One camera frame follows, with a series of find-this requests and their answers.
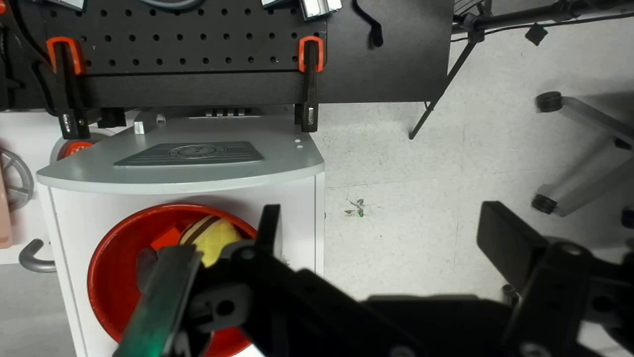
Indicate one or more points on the grey toy stove burner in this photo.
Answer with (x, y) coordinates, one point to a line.
(24, 172)

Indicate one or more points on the grey toy faucet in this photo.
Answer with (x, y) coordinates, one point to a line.
(30, 260)

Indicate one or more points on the silver aluminium bracket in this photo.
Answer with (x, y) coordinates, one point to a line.
(319, 6)

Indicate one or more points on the white toy kitchen cabinet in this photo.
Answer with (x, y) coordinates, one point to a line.
(289, 210)

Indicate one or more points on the black clamp orange tip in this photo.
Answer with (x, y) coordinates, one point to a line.
(61, 79)
(307, 85)

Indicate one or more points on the black tripod stand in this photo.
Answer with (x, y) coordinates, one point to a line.
(448, 79)

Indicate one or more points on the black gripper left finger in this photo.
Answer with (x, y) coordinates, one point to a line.
(269, 228)

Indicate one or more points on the white toy sink counter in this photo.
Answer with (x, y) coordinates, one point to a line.
(22, 131)

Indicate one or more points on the red-orange plastic bowl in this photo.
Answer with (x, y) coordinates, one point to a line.
(115, 277)

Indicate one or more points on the black perforated table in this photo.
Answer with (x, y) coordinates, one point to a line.
(198, 39)

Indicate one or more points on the grey office chair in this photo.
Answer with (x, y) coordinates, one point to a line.
(594, 178)

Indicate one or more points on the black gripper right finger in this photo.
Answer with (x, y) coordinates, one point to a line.
(507, 244)

